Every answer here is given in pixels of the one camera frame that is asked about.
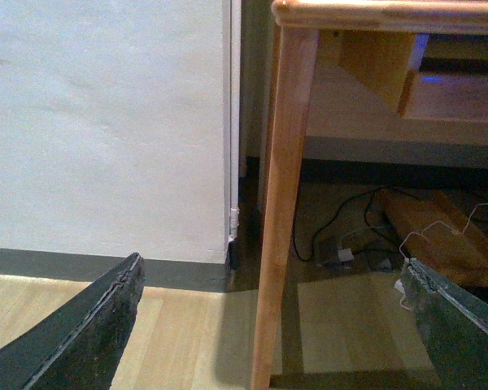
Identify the white cable on floor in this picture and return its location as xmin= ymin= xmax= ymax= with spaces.
xmin=398 ymin=201 xmax=488 ymax=312

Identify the wooden desk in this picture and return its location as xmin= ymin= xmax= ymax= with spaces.
xmin=250 ymin=1 xmax=488 ymax=389

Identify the white wall conduit pipe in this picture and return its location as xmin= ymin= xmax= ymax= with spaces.
xmin=228 ymin=1 xmax=242 ymax=245

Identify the wooden board on floor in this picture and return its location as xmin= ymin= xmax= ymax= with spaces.
xmin=380 ymin=190 xmax=488 ymax=288

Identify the white power adapter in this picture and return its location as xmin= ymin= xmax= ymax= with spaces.
xmin=337 ymin=248 xmax=355 ymax=263

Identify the wooden desk drawer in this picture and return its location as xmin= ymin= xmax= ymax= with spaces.
xmin=397 ymin=33 xmax=488 ymax=123

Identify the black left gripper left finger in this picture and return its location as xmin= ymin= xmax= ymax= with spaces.
xmin=0 ymin=253 xmax=145 ymax=389

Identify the black cable on floor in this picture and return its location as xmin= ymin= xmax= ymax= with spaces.
xmin=292 ymin=186 xmax=420 ymax=263

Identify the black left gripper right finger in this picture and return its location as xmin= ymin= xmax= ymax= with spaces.
xmin=401 ymin=258 xmax=488 ymax=389

